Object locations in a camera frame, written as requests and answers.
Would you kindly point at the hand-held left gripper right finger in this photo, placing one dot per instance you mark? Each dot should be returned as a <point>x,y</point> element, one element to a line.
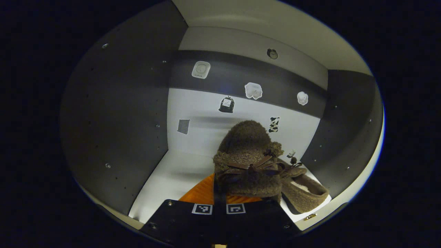
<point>255,224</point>

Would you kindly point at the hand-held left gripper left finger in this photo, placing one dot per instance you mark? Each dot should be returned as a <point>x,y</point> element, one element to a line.
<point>179,220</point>

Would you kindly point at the brown fuzzy shoe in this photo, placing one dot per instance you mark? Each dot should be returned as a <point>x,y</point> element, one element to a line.
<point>306,203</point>
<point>246,144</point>

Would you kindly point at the white shoe cabinet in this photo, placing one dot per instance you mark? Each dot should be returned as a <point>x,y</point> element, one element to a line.
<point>120,103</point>

